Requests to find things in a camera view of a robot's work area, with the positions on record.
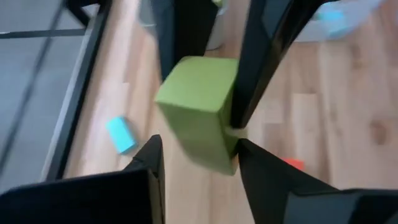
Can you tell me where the black metal table frame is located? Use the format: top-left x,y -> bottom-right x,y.
39,0 -> 114,183

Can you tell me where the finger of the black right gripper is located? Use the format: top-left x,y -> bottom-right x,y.
230,0 -> 327,129
150,0 -> 220,82

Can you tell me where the clear plastic bin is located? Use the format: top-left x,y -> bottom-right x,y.
294,0 -> 386,43

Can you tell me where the small red wooden cube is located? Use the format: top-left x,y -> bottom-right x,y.
281,157 -> 305,171

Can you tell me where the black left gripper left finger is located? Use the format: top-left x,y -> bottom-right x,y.
102,134 -> 165,224

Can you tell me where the cyan rectangular wooden block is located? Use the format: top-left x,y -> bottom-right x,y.
316,8 -> 353,37
104,115 -> 139,156

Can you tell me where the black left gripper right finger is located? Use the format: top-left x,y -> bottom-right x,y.
238,139 -> 338,224

